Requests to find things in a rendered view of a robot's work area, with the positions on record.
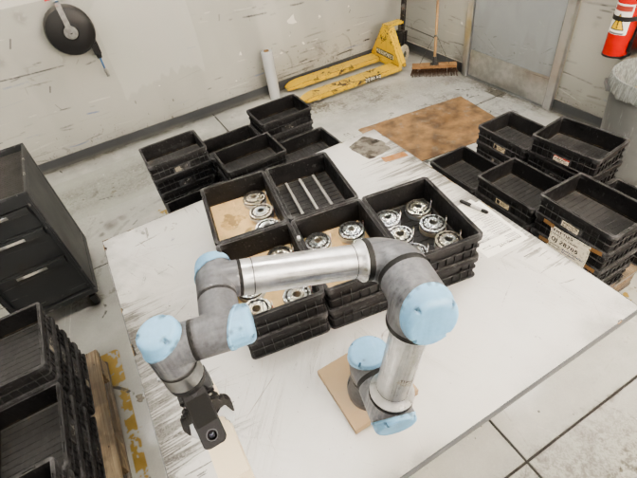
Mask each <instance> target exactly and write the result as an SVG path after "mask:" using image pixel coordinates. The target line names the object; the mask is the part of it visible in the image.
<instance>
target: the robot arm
mask: <svg viewBox="0 0 637 478"><path fill-rule="evenodd" d="M352 279H358V280H359V281H361V282H362V283H365V282H376V283H378V284H379V285H380V287H381V289H382V291H383V293H384V295H385V297H386V299H387V301H388V309H387V313H386V320H385V322H386V326H387V328H388V330H389V335H388V339H387V343H385V342H384V341H383V340H382V339H380V338H377V337H374V336H364V337H360V338H358V339H356V340H354V341H353V342H352V344H351V345H350V347H349V349H348V356H347V359H348V362H349V366H350V372H351V374H350V376H349V378H348V382H347V390H348V395H349V398H350V399H351V400H352V402H353V403H354V404H355V405H356V407H357V408H359V409H361V410H363V411H367V413H368V416H369V418H370V420H371V425H373V429H374V431H375V432H376V433H377V434H379V435H390V434H394V433H398V432H401V431H403V430H405V429H407V428H409V427H411V426H412V425H413V424H414V423H415V422H416V421H417V416H416V412H415V411H414V410H413V408H412V403H413V400H414V396H415V392H414V388H413V385H412V384H413V381H414V380H415V377H416V374H417V371H418V368H419V365H420V363H421V360H422V357H423V355H424V352H425V350H426V347H427V345H429V344H432V343H435V342H437V341H439V340H442V339H443V338H444V337H446V333H450V332H451V331H452V329H453V328H454V327H455V325H456V323H457V320H458V318H459V309H458V305H457V304H456V302H455V301H454V298H453V295H452V293H451V292H450V290H449V289H448V288H447V287H446V286H445V285H444V283H443V282H442V280H441V279H440V277H439V276H438V275H437V273H436V272H435V270H434V269H433V267H432V266H431V264H430V263H429V261H428V259H427V257H426V256H425V254H424V253H423V252H422V251H421V250H420V249H418V248H417V247H415V246H413V245H411V244H409V243H407V242H403V241H400V240H396V239H391V238H382V237H373V238H362V239H356V240H355V241H354V243H353V244H352V245H347V246H339V247H331V248H318V249H310V250H303V251H296V252H288V253H281V254H273V255H266V256H259V257H251V258H244V259H238V260H230V259H229V258H228V256H227V255H226V254H225V253H224V252H218V251H209V252H206V253H204V254H202V255H201V256H200V257H199V258H198V259H197V260H196V262H195V266H194V282H195V285H196V295H197V304H198V314H199V317H195V318H192V319H189V320H186V321H182V322H179V321H178V320H176V319H175V318H174V317H173V316H170V315H157V316H154V317H151V318H150V319H149V320H147V321H146V322H145V323H143V324H142V325H141V326H140V327H139V329H138V331H137V333H136V346H137V348H138V349H139V351H140V352H141V354H142V357H143V359H144V360H145V361H146V362H148V363H149V365H150V366H151V367H152V369H153V370H154V371H155V373H156V374H157V376H158V378H157V379H156V380H157V382H160V381H162V382H163V383H164V385H165V386H166V388H167V389H168V390H169V391H170V392H171V393H172V394H173V395H175V396H177V399H178V402H179V405H180V407H182V408H183V410H182V412H181V413H182V415H181V418H180V423H181V426H182V429H183V431H184V432H185V433H187V434H188V435H189V436H191V437H193V438H196V439H200V441H201V443H202V445H203V448H204V449H205V450H211V449H213V448H214V447H216V446H218V445H219V444H221V443H223V442H224V441H225V440H226V438H227V433H226V431H225V429H224V427H223V424H222V422H221V420H220V418H219V416H224V417H225V419H226V420H229V422H230V423H232V422H233V421H235V415H236V414H235V411H234V407H233V404H232V401H231V399H230V397H229V396H228V395H226V394H222V393H221V392H220V393H219V395H218V393H217V392H215V391H214V387H213V385H214V384H213V382H212V379H211V377H210V375H209V373H208V371H207V369H206V367H205V366H204V365H203V364H202V362H201V361H200V360H202V359H207V358H211V357H214V356H217V355H220V354H223V353H225V352H229V351H235V350H237V349H238V348H240V347H243V346H246V345H249V344H250V343H253V342H254V341H255V340H256V339H257V332H256V327H255V324H254V321H253V317H252V314H251V311H250V308H249V306H248V304H247V303H240V304H239V302H238V297H239V296H246V295H252V294H259V293H265V292H271V291H278V290H284V289H290V288H297V287H303V286H309V285H321V284H328V283H333V282H340V281H347V280H352Z"/></svg>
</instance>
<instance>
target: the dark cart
mask: <svg viewBox="0 0 637 478"><path fill-rule="evenodd" d="M98 291H99V290H98V286H97V281H96V277H95V273H94V269H93V265H92V261H91V257H90V253H89V248H88V245H87V241H86V237H85V236H84V234H83V233H82V231H81V229H80V228H79V226H78V225H77V223H76V222H75V220H74V219H73V217H72V216H71V214H70V213H69V211H68V210H67V208H66V207H65V205H64V203H63V202H62V200H61V199H60V197H59V196H58V195H57V194H56V192H55V191H54V189H53V188H52V186H51V185H50V183H49V182H48V180H47V179H46V177H45V175H44V174H43V173H42V171H41V170H40V168H39V167H38V165H37V164H36V162H35V161H34V159H33V158H32V156H31V155H30V153H29V152H28V150H27V148H26V147H25V145H24V144H23V143H19V144H16V145H13V146H10V147H8V148H5V149H2V150H0V304H1V305H2V306H3V307H4V308H5V309H6V310H7V311H8V312H9V313H13V312H15V311H17V310H20V309H22V308H24V307H27V306H29V305H31V304H33V303H39V304H40V305H41V306H42V307H43V311H45V312H46V314H48V313H50V312H52V311H55V310H57V309H59V308H61V307H64V306H66V305H68V304H70V303H74V302H75V301H77V300H80V299H82V298H84V297H86V296H89V298H90V299H91V300H92V301H93V302H94V304H97V303H99V302H100V299H99V297H98V294H97V293H96V292H98Z"/></svg>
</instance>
